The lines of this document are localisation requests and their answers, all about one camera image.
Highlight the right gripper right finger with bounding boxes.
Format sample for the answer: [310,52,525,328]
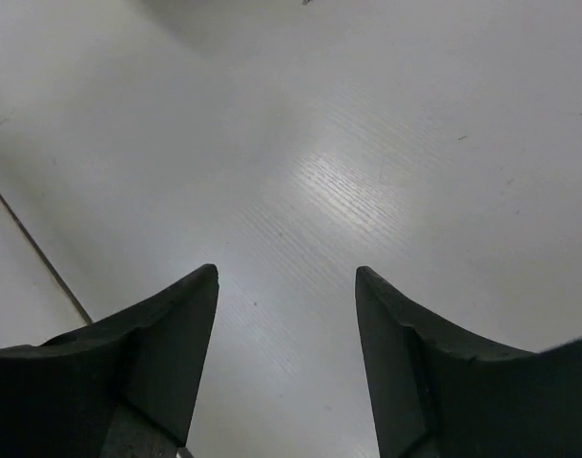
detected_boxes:
[355,266,582,457]

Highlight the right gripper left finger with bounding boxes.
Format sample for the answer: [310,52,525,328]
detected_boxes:
[0,264,218,457]

